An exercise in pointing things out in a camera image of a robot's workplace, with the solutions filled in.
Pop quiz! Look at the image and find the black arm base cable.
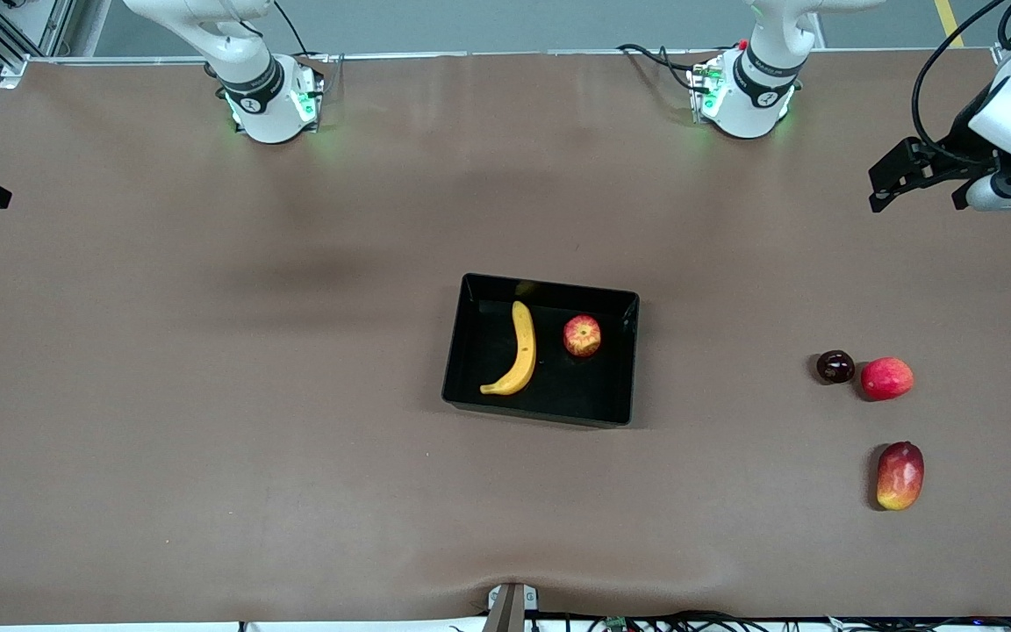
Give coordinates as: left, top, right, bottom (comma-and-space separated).
273, 0, 335, 67
616, 42, 708, 97

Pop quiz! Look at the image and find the metal table edge clamp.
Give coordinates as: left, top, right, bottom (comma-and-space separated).
486, 582, 540, 632

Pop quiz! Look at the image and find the dark purple plum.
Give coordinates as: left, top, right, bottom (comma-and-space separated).
816, 349, 856, 384

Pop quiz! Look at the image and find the red yellow mango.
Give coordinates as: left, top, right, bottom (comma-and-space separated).
876, 441, 925, 511

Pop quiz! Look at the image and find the black plastic tray box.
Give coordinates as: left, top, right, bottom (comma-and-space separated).
441, 272, 641, 428

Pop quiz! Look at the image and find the red round peach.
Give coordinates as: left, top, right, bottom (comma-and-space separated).
860, 356, 914, 401

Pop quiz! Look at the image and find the small red yellow apple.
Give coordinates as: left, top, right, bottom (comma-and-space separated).
563, 314, 603, 358

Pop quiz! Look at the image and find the yellow banana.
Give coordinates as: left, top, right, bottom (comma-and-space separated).
480, 300, 537, 396

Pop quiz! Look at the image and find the black right arm base cable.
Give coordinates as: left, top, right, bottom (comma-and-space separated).
273, 0, 335, 67

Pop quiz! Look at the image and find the black left arm base cable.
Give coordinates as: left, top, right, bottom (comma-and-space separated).
616, 42, 708, 97

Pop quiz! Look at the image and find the brown table cover sheet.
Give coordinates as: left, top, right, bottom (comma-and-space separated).
0, 51, 1011, 626

